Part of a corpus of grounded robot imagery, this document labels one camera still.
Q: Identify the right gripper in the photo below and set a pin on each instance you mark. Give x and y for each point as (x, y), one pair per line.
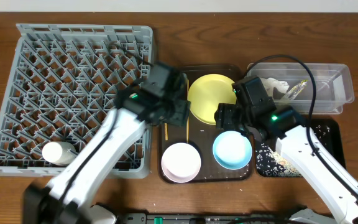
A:
(224, 116)

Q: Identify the rice waste pile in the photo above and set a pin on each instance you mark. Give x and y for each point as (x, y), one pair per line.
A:
(271, 164)

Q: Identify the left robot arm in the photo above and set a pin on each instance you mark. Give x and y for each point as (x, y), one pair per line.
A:
(67, 198)

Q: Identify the wooden chopstick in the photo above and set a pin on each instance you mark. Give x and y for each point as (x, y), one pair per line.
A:
(187, 122)
(166, 131)

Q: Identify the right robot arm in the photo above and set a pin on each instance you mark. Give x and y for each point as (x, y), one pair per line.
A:
(296, 142)

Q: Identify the green snack wrapper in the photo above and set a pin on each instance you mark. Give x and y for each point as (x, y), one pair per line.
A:
(295, 91)

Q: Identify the white napkin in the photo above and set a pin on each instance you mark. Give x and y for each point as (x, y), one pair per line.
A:
(271, 84)

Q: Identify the pink bowl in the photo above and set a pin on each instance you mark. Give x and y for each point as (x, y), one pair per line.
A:
(181, 162)

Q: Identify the yellow round plate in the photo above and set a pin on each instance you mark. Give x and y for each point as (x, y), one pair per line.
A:
(206, 93)

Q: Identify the grey plastic dish rack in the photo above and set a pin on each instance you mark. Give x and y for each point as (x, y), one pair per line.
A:
(62, 83)

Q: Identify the dark brown serving tray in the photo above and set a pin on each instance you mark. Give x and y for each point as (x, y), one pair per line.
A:
(202, 135)

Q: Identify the light blue bowl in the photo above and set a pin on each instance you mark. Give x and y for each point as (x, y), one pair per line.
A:
(232, 150)

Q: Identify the white paper cup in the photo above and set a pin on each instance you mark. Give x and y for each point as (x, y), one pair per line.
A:
(59, 153)

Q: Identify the black waste tray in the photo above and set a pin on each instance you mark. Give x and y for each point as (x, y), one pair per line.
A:
(336, 137)

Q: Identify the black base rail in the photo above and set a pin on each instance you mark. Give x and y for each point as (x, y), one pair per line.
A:
(160, 218)

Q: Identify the clear plastic bin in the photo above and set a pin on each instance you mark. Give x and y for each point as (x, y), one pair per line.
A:
(333, 85)

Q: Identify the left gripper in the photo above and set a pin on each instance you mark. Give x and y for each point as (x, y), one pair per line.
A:
(183, 110)

